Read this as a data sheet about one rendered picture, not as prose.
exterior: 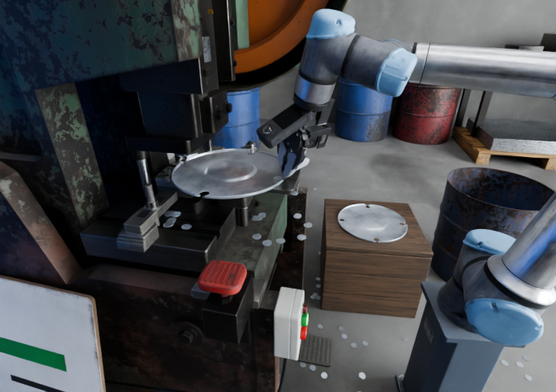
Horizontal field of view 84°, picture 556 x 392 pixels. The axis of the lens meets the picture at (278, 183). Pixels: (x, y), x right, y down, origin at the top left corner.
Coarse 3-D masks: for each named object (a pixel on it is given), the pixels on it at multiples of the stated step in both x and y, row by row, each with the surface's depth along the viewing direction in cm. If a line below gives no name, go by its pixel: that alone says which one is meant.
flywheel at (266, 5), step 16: (256, 0) 94; (272, 0) 93; (288, 0) 92; (304, 0) 88; (320, 0) 87; (256, 16) 95; (272, 16) 95; (288, 16) 94; (304, 16) 90; (256, 32) 98; (272, 32) 97; (288, 32) 92; (304, 32) 92; (256, 48) 96; (272, 48) 95; (288, 48) 94; (240, 64) 99; (256, 64) 98
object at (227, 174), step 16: (192, 160) 85; (208, 160) 85; (224, 160) 84; (240, 160) 84; (256, 160) 85; (272, 160) 85; (176, 176) 76; (192, 176) 76; (208, 176) 76; (224, 176) 75; (240, 176) 75; (256, 176) 76; (272, 176) 76; (192, 192) 69; (208, 192) 69; (224, 192) 69; (240, 192) 69; (256, 192) 68
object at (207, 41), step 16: (208, 0) 68; (208, 16) 68; (208, 32) 69; (208, 48) 70; (208, 64) 71; (208, 80) 71; (144, 96) 67; (160, 96) 66; (176, 96) 65; (192, 96) 65; (208, 96) 68; (224, 96) 74; (144, 112) 69; (160, 112) 68; (176, 112) 67; (192, 112) 66; (208, 112) 68; (224, 112) 74; (160, 128) 70; (176, 128) 69; (192, 128) 68; (208, 128) 70
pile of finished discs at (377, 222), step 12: (360, 204) 148; (372, 204) 147; (348, 216) 139; (360, 216) 138; (372, 216) 138; (384, 216) 139; (396, 216) 139; (348, 228) 131; (360, 228) 131; (372, 228) 130; (384, 228) 131; (396, 228) 131; (372, 240) 124; (384, 240) 124
